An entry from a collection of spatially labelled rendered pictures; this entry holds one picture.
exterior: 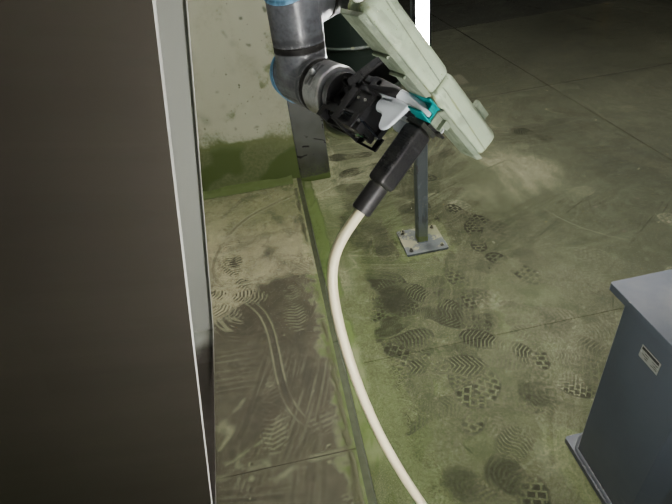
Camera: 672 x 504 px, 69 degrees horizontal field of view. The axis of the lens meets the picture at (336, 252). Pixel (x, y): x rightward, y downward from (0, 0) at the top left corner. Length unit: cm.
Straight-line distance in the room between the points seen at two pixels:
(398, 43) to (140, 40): 29
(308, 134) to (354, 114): 215
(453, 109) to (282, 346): 138
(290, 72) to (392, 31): 32
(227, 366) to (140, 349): 128
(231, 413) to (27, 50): 146
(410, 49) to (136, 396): 55
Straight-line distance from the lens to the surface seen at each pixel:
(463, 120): 72
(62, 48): 48
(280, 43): 88
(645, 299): 125
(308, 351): 188
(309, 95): 84
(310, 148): 291
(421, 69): 64
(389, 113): 70
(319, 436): 166
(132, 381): 69
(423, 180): 219
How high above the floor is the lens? 143
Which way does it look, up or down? 37 degrees down
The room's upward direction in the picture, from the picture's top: 8 degrees counter-clockwise
